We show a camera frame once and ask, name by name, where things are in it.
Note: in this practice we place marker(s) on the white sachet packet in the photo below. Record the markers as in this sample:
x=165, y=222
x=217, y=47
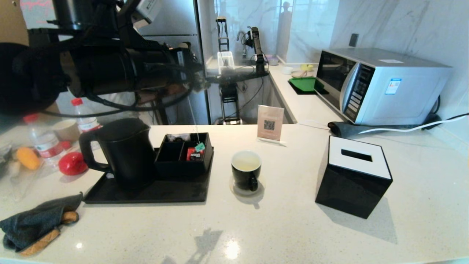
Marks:
x=181, y=138

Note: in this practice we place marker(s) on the red sachet packet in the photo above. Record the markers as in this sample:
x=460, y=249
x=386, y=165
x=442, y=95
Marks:
x=191, y=154

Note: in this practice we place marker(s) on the round translucent coaster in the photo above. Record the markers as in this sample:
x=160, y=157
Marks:
x=233, y=187

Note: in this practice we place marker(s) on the red round fruit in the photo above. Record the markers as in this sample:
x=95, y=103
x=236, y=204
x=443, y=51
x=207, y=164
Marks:
x=72, y=164

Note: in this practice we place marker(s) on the chrome faucet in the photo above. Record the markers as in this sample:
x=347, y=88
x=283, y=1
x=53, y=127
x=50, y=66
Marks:
x=240, y=36

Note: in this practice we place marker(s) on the beige plate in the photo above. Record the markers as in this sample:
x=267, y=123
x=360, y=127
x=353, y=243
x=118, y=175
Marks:
x=298, y=74

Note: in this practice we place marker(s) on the black serving tray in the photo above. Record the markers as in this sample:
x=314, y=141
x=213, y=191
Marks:
x=154, y=192

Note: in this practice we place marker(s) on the beige paper cup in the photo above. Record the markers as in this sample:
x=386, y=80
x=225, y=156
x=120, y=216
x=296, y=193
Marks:
x=66, y=130

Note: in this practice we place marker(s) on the dark oven mitt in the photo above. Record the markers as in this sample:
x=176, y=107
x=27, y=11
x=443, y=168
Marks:
x=33, y=223

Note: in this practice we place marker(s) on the black mug white inside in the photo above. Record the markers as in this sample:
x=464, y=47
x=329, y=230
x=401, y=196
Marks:
x=243, y=178

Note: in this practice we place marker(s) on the brown wooden desk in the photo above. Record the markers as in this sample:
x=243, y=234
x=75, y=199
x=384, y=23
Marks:
x=176, y=89

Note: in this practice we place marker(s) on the orange fruit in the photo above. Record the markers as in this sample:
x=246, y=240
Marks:
x=28, y=158

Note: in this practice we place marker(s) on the dark gray cloth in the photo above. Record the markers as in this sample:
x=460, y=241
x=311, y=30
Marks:
x=344, y=129

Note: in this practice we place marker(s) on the brown cork pad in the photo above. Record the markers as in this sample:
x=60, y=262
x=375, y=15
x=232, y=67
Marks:
x=40, y=242

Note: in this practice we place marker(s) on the clear water bottle red cap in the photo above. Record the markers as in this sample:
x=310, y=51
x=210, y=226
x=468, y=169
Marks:
x=86, y=123
x=45, y=143

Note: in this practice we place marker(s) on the pink QR code sign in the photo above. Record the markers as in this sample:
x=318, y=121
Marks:
x=270, y=124

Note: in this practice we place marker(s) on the black electric kettle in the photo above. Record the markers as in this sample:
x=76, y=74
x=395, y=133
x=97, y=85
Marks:
x=126, y=154

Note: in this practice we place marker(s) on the black compartment organizer box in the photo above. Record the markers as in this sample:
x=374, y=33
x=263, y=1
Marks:
x=168, y=170

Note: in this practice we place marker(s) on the dark wall socket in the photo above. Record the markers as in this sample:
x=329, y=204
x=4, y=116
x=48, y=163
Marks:
x=353, y=40

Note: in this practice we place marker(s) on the white bowl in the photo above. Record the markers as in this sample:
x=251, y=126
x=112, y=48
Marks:
x=287, y=70

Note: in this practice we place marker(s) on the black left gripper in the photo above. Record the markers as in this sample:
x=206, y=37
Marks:
x=183, y=66

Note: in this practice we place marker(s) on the yellow bowl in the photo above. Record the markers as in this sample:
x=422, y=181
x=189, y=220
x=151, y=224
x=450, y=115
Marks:
x=307, y=67

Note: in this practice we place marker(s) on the black tissue box white lid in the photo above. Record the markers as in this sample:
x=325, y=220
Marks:
x=348, y=190

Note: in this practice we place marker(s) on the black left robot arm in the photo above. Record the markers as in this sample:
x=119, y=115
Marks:
x=102, y=69

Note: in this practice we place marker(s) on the silver microwave oven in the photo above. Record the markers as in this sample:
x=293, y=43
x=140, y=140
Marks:
x=403, y=94

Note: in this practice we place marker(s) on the green mat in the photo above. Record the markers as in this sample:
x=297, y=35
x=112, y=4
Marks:
x=304, y=84

